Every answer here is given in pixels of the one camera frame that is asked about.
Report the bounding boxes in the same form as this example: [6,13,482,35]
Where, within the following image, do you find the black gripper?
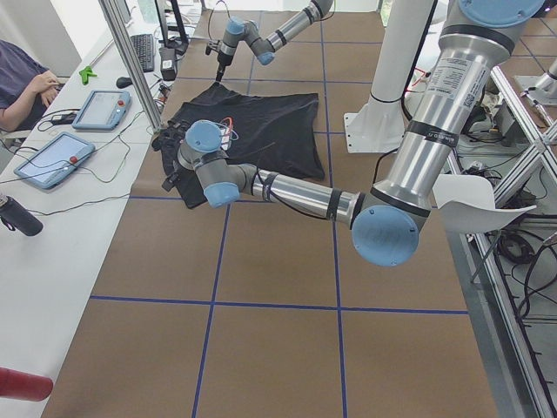
[215,52,231,83]
[162,161,183,192]

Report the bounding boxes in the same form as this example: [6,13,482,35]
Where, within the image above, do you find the black t-shirt with logo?
[151,83,325,209]

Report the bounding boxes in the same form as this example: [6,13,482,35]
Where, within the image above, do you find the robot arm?
[173,1,541,266]
[205,0,334,83]

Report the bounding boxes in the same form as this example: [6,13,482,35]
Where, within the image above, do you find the black power adapter box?
[158,46,178,81]

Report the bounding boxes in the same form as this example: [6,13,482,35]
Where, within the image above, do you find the black keyboard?
[130,34,155,72]

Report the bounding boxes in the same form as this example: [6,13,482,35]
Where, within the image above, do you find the black computer mouse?
[116,77,132,89]

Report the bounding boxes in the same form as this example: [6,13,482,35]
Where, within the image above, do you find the upper blue teach pendant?
[71,90,131,131]

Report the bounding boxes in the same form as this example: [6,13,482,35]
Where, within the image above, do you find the blue teach pendant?
[14,132,96,190]
[71,90,131,131]

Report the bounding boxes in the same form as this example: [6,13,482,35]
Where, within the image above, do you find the lower blue teach pendant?
[14,132,96,190]

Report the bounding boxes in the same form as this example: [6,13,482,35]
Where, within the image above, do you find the green plastic clip tool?
[78,65,97,85]

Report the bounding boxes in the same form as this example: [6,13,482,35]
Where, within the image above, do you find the brown paper table mat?
[42,9,501,418]

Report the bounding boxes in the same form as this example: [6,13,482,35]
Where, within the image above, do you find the black water bottle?
[1,194,44,236]

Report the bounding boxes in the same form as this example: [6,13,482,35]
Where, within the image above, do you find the seated person in blue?
[1,40,60,132]

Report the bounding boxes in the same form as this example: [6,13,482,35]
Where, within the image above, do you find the red cylinder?
[1,367,53,401]

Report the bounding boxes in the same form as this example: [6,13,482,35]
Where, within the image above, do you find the white curved paper sheet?
[433,174,536,234]

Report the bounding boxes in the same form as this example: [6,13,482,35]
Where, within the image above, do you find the black pendant cable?
[25,111,153,217]

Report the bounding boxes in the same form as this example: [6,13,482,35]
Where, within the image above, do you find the aluminium frame post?
[98,0,162,133]

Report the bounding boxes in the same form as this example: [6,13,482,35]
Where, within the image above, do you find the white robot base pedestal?
[344,0,437,153]

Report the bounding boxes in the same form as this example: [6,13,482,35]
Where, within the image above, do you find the aluminium frame rack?
[449,57,556,417]

